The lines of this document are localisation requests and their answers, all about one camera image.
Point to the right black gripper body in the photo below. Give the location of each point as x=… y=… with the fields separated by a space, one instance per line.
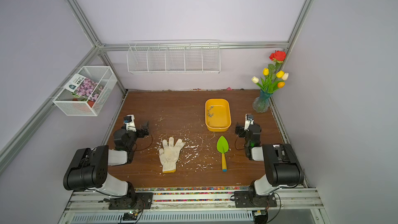
x=241 y=129

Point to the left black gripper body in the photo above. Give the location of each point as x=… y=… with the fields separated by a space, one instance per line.
x=142 y=131

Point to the green yellow toy trowel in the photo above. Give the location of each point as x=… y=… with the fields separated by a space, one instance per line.
x=223 y=147

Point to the yellow plastic storage box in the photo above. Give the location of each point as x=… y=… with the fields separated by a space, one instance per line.
x=221 y=120

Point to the white cotton work glove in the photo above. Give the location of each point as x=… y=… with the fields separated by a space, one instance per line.
x=169 y=154

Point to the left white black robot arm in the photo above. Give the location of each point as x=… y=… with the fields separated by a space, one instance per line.
x=88 y=169

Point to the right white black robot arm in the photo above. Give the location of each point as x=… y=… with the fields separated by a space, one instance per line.
x=282 y=168

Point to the glass vase with flowers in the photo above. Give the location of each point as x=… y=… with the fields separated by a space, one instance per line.
x=272 y=80

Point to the purple flower seed packet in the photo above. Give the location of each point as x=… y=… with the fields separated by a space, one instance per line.
x=81 y=87

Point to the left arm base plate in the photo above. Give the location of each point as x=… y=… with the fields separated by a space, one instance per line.
x=130 y=200

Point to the white wire basket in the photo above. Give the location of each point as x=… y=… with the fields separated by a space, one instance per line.
x=72 y=106

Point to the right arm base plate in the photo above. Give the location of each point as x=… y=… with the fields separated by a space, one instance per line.
x=255 y=199

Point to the white wire wall shelf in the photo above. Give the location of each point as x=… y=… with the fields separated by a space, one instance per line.
x=174 y=56

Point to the aluminium front rail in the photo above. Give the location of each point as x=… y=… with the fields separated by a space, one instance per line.
x=203 y=205

